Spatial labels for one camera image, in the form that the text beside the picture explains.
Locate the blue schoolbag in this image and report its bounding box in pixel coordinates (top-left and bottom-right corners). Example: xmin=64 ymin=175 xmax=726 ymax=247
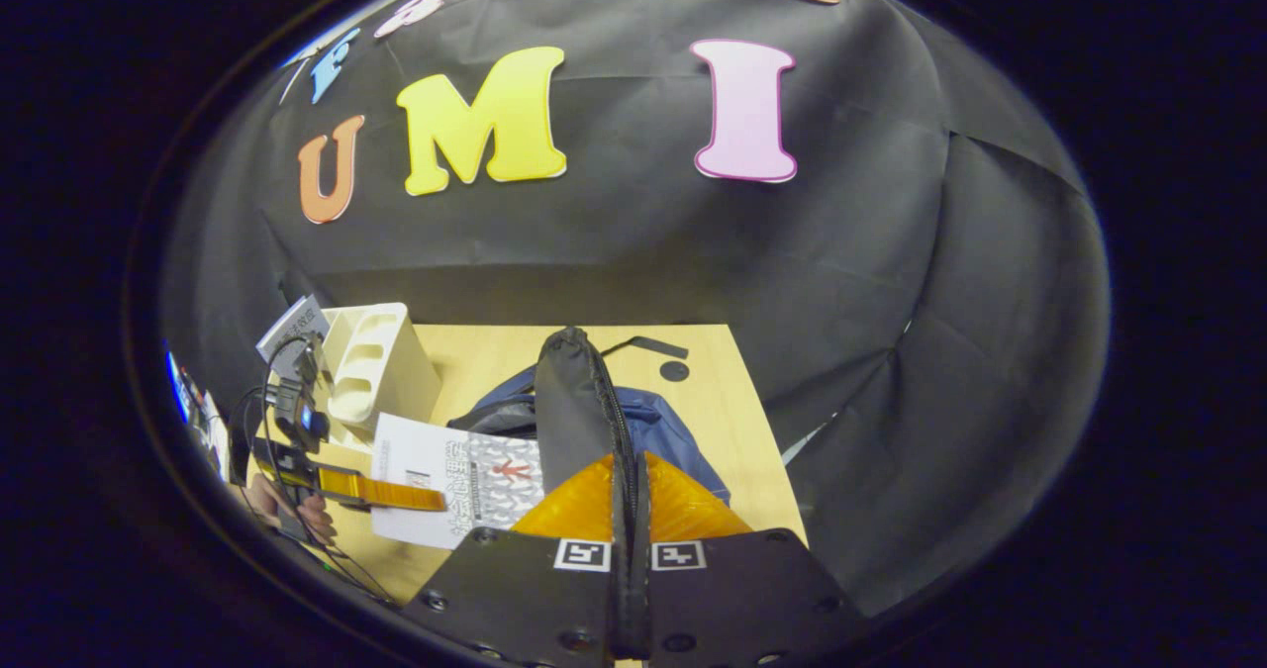
xmin=445 ymin=325 xmax=733 ymax=540

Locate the white cover book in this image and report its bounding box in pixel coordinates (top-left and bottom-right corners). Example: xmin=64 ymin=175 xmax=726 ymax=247
xmin=369 ymin=413 xmax=547 ymax=550

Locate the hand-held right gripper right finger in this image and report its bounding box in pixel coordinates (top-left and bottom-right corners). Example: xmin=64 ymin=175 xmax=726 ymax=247
xmin=632 ymin=450 xmax=872 ymax=668

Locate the black cable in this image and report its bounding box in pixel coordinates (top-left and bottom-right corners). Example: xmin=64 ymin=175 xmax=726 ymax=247
xmin=228 ymin=332 xmax=397 ymax=605

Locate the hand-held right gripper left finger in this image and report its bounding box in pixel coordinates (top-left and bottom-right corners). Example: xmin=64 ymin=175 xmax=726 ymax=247
xmin=401 ymin=453 xmax=634 ymax=668

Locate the white plastic bookshelf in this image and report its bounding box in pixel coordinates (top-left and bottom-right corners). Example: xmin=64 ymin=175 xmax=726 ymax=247
xmin=322 ymin=302 xmax=443 ymax=451

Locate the grey cover book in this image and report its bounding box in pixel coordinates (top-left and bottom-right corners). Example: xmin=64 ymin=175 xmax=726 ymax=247
xmin=255 ymin=295 xmax=331 ymax=367

